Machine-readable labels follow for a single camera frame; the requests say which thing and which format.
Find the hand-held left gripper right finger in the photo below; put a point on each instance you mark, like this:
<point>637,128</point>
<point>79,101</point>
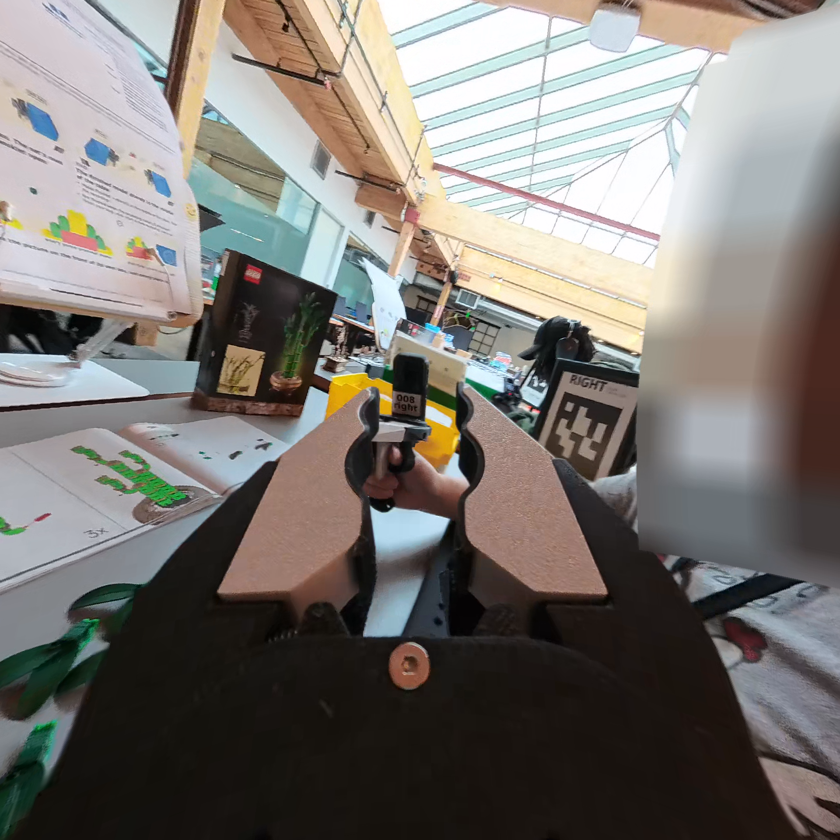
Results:
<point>525,512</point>

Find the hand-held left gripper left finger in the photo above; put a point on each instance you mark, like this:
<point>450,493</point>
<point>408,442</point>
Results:
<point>308,505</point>

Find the black lego set box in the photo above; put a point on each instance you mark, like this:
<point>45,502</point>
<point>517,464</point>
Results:
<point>262,328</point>

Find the lego instruction booklet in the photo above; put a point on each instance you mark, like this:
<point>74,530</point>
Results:
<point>79,485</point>

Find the lego bamboo model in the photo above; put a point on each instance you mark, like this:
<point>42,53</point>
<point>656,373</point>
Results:
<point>46,663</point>

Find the person's right hand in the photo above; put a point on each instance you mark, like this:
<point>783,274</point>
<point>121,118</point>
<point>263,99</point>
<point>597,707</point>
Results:
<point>423,489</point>

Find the pale box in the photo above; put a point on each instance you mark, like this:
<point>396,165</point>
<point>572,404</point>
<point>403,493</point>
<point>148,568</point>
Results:
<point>436,354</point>

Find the yellow plastic bin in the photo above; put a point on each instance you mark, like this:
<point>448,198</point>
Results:
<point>348,390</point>

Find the small brown model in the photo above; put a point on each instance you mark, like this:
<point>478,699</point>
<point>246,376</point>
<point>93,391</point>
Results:
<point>336,361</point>

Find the person's printed clothing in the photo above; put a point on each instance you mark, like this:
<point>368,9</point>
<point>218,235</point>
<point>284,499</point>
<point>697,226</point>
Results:
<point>774,656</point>

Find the printed instruction sheet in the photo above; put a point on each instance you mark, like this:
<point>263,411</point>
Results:
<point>85,164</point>

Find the white ceiling light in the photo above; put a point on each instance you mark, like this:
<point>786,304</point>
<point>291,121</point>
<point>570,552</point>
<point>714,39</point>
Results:
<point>613,26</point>

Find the black track light rail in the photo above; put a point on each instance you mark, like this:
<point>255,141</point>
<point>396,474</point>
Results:
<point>289,67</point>

